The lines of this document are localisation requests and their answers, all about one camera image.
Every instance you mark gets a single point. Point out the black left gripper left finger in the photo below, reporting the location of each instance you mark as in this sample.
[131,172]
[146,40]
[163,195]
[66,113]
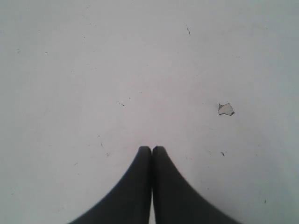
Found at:
[129,200]

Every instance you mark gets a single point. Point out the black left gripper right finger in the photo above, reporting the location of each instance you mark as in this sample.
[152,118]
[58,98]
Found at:
[175,201]

